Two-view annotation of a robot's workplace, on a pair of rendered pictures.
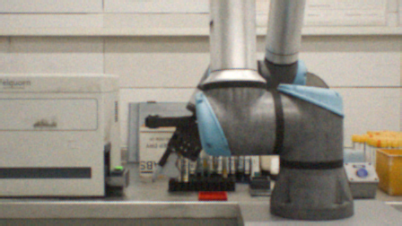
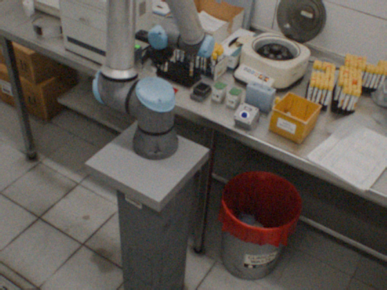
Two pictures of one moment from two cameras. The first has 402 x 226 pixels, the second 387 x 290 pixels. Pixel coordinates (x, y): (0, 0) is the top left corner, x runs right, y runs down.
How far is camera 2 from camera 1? 1.20 m
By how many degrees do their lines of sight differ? 47
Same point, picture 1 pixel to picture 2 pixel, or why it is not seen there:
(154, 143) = not seen: hidden behind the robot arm
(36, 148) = (81, 32)
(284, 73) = (189, 47)
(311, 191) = (140, 142)
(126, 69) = not seen: outside the picture
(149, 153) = not seen: hidden behind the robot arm
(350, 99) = (352, 20)
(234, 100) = (106, 86)
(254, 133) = (115, 105)
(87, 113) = (103, 22)
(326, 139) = (149, 122)
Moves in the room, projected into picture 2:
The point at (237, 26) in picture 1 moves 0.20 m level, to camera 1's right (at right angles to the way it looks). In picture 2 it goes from (112, 45) to (169, 68)
